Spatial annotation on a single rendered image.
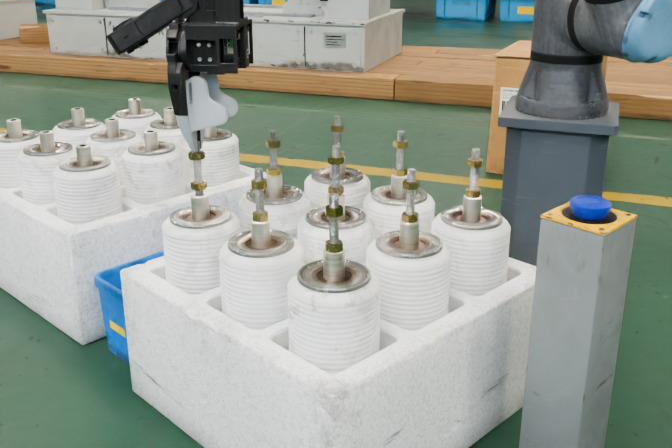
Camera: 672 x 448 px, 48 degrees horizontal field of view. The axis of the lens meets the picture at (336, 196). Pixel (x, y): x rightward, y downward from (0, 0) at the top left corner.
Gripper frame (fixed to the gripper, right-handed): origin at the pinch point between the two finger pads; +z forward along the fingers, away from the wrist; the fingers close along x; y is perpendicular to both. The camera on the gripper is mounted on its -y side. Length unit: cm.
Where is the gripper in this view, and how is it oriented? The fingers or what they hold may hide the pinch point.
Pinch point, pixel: (190, 138)
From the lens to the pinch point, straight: 92.0
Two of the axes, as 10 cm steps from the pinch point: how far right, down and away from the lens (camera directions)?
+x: 1.5, -3.3, 9.3
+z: 0.0, 9.4, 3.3
